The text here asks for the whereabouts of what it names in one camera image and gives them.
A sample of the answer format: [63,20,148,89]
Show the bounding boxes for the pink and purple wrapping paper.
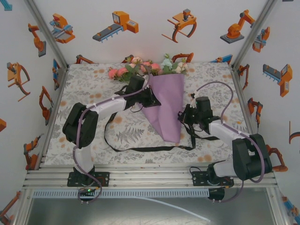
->
[140,74,185,144]

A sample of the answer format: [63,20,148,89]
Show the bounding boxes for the pink cream bud flower stem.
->
[125,56,143,76]

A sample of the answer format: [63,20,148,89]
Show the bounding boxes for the pink twin-bloom artificial rose stem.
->
[108,67,128,83]

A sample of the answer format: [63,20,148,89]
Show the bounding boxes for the large pink artificial rose stem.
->
[140,61,164,76]

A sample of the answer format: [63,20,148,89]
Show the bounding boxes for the cream white artificial rose stem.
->
[173,61,189,75]

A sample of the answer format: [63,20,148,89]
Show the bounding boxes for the black ribbon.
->
[104,109,197,153]

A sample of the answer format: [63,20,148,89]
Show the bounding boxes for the floral patterned tablecloth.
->
[44,62,260,165]

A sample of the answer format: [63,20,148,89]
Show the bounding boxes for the aluminium profile mounting platform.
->
[22,164,279,189]

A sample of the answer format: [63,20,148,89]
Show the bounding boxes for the black electronics board green LED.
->
[78,187,97,200]

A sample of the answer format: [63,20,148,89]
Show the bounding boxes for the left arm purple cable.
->
[74,63,153,204]

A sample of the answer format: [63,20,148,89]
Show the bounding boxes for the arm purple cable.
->
[74,63,153,204]
[194,81,267,203]

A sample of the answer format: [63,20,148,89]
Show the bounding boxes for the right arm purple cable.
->
[194,81,267,203]

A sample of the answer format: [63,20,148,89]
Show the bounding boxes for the aluminium side rail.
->
[234,67,265,169]
[37,65,70,171]

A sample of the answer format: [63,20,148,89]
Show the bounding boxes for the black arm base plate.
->
[67,172,111,188]
[192,171,234,188]

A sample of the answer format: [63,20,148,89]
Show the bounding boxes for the orange conveyor machine wall sticker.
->
[92,11,139,43]
[262,63,293,98]

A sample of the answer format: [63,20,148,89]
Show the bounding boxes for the orange claw gripper wall sticker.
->
[6,62,31,102]
[161,8,198,44]

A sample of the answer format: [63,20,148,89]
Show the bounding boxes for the aluminium frame post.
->
[24,0,70,68]
[233,0,279,68]

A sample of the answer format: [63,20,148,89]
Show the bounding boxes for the white slotted cable duct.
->
[31,189,210,199]

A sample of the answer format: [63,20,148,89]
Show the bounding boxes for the orange milling machine wall sticker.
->
[49,13,76,44]
[252,26,271,53]

